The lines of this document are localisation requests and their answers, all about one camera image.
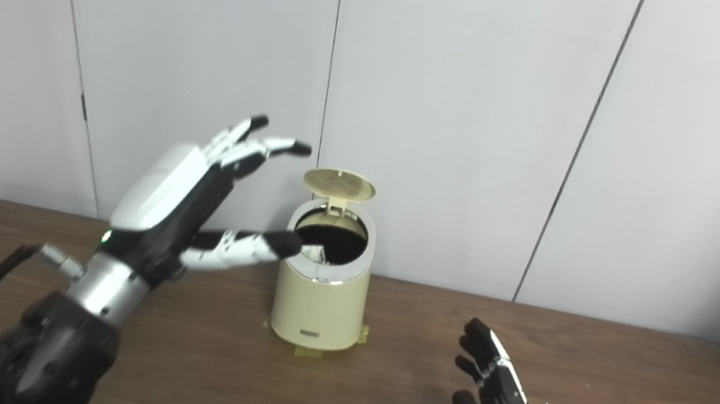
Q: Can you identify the cream-colored bin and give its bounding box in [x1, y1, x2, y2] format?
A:
[266, 192, 383, 357]

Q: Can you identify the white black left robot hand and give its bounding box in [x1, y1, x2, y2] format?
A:
[95, 91, 324, 313]

